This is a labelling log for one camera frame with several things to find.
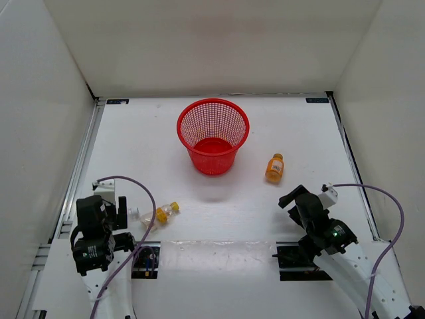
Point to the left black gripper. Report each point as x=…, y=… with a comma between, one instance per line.
x=122, y=212

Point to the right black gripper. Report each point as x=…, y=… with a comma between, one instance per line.
x=284, y=201

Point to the clear bottle white cap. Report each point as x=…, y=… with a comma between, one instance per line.
x=133, y=214

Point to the orange plastic bottle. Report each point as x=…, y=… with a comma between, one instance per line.
x=275, y=169

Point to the clear bottle yellow caps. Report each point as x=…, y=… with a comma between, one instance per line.
x=163, y=215

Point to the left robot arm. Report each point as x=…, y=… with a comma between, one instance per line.
x=100, y=258

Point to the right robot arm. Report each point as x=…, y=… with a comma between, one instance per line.
x=333, y=247

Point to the red mesh plastic bin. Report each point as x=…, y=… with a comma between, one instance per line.
x=213, y=130

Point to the left corner label sticker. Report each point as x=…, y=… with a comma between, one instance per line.
x=117, y=101

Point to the corner label sticker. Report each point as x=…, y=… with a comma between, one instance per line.
x=117, y=101
x=317, y=100

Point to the right corner label sticker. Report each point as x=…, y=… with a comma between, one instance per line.
x=317, y=100

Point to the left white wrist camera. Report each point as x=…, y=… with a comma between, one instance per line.
x=106, y=190

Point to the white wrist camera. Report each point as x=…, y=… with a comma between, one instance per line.
x=106, y=190
x=328, y=196

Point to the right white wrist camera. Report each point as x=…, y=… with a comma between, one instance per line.
x=328, y=196

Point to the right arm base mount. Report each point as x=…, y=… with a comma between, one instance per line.
x=295, y=268

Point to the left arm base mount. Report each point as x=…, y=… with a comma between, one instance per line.
x=146, y=263

